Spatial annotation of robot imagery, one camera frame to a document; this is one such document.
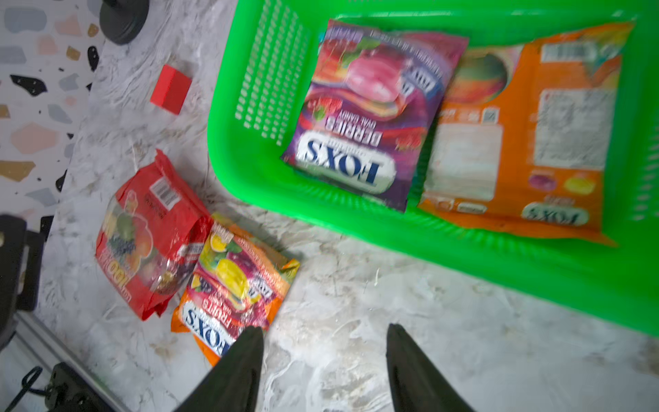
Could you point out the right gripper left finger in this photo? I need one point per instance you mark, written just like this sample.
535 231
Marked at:
233 383

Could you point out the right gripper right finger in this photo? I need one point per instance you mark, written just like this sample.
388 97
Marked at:
416 384

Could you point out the orange Fox's fruits candy bag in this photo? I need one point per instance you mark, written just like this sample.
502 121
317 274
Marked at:
238 282

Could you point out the red fruit candy bag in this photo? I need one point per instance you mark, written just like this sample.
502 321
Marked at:
153 233

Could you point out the orange candy bag back side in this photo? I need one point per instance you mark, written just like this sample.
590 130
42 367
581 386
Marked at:
523 136

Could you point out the purple Fox's berries candy bag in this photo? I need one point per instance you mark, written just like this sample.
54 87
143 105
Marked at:
372 100

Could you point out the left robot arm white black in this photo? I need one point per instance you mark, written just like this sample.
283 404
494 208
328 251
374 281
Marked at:
21 262

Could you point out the green plastic basket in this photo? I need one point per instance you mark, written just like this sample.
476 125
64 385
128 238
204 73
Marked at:
264 76

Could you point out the red cube block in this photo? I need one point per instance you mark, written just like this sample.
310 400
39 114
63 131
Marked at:
171 90

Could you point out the glitter microphone on black stand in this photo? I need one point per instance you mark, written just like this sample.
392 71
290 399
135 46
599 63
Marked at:
121 21

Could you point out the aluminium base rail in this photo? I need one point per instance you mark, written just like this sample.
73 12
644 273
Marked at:
33 345

